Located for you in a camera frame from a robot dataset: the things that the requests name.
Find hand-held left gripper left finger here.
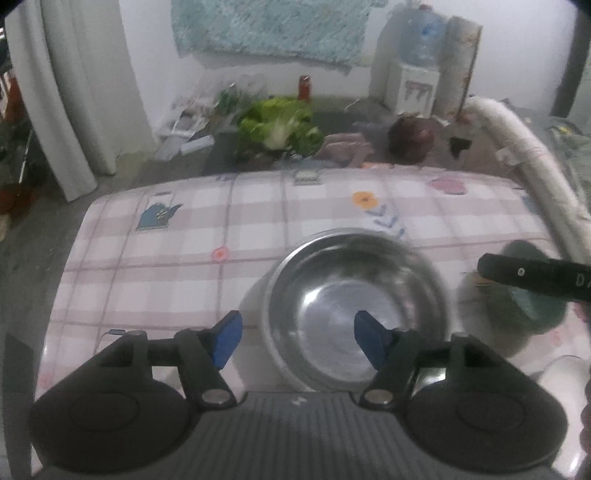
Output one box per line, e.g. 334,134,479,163
99,310,244,411

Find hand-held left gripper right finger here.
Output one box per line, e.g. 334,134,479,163
353,311,497,409

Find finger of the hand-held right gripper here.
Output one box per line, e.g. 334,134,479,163
477,252,591,304

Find stainless steel bowl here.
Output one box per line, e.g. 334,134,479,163
259,228,452,393

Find green bowl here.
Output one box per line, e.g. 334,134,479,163
480,240,570,335

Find white plate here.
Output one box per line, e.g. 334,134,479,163
538,354,591,400

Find pink checked tablecloth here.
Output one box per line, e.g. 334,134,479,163
34,166,591,476

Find white wrapped pole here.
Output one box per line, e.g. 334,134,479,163
462,95,591,266

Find pink plastic bag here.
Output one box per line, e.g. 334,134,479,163
321,132,377,166

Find rolled white mat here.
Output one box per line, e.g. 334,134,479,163
433,16,483,121

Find white water dispenser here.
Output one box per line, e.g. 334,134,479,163
385,61,441,116

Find green leafy vegetable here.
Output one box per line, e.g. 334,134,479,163
236,96,324,155

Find blue water jug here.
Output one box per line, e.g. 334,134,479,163
398,6,448,69

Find grey curtain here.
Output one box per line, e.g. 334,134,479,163
4,0,158,202

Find cluttered shelf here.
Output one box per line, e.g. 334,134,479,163
0,28,40,241

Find light blue wall cloth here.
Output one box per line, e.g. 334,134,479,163
171,0,377,75

